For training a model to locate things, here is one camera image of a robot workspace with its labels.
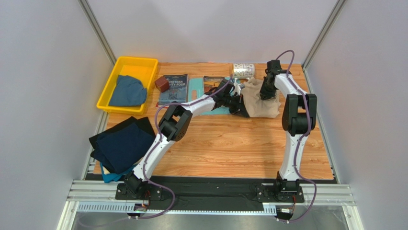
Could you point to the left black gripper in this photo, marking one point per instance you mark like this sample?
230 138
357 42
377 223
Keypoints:
240 109

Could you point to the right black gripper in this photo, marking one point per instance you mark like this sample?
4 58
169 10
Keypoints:
266 90

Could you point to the beige t shirt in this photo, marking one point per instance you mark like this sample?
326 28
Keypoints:
255 106

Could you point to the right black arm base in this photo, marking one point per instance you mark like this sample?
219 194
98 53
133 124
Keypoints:
287 192

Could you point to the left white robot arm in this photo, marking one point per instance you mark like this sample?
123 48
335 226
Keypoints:
173 126

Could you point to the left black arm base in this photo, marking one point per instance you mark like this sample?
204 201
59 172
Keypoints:
145 192

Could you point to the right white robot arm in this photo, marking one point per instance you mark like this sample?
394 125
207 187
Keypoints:
298 120

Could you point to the white mug yellow inside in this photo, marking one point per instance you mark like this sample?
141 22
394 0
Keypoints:
243 70

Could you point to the dark orange cover book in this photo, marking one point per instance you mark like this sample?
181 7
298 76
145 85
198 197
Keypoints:
210 82

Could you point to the teal cutting board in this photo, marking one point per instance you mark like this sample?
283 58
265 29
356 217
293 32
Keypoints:
194 91

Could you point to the nineteen eighty-four book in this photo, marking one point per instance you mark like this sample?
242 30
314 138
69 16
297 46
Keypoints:
177 92

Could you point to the brown wooden cube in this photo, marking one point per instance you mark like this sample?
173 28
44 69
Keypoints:
162 84

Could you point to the black table edge strip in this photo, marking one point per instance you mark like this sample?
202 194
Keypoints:
206 193

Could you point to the yellow plastic bin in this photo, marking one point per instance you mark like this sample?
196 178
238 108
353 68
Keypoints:
143 69

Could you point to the blue shirt in bin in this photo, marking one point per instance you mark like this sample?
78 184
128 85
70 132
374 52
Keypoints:
129 91

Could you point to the navy folded shirt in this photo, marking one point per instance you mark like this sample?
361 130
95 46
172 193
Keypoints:
123 148

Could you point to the teal folded shirt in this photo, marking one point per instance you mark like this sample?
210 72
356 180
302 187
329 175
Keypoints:
107 178

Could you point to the aluminium rail frame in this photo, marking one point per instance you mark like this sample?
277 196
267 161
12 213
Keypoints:
328 206

